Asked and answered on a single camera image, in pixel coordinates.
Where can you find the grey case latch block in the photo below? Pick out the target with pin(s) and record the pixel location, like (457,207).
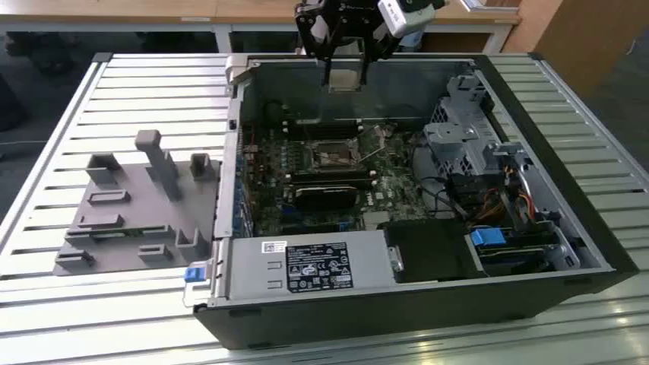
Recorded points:
(240,68)

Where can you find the black PC case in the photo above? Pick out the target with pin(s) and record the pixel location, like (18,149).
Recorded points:
(355,323)

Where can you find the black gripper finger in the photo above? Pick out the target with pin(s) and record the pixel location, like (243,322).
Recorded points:
(304,38)
(380,49)

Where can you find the silver power supply unit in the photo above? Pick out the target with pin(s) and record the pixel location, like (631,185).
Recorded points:
(253,266)

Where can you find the green motherboard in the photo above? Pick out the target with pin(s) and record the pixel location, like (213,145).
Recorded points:
(395,190)

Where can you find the CPU socket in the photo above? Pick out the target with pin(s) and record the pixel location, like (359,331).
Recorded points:
(332,154)

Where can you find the silver chipset heatsink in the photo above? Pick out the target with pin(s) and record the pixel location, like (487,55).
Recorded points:
(375,219)

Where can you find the wooden cabinet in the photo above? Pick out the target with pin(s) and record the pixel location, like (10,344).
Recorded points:
(583,38)

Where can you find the green RAM stick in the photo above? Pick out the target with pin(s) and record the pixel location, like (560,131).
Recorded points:
(132,232)

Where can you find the black plastic shroud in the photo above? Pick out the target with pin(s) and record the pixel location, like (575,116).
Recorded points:
(431,247)

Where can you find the pale blue teach pendant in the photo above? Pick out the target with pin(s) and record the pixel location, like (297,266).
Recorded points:
(413,42)

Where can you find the metal locking lever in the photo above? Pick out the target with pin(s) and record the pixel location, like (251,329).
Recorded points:
(372,154)

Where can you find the silver CPU green edge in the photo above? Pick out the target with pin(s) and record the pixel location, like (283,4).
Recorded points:
(344,81)

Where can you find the blue case latch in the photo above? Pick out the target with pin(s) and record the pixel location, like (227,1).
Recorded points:
(196,275)

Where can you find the blue disk carrier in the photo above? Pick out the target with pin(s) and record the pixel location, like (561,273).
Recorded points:
(487,237)

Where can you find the black RAM slot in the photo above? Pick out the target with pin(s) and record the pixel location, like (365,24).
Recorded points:
(329,176)
(329,128)
(329,173)
(329,180)
(329,124)
(329,132)
(329,185)
(329,136)

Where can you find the wooden desk white frame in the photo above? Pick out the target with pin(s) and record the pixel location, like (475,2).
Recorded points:
(264,11)
(127,9)

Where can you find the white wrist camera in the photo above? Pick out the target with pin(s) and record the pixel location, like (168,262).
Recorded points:
(405,19)

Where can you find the silver metal drive cage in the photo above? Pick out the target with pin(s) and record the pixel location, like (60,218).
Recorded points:
(456,152)

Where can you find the graphics card black shroud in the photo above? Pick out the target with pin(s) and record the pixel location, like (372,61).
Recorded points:
(324,197)

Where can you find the grey parts rack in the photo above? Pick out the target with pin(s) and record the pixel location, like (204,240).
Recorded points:
(141,213)

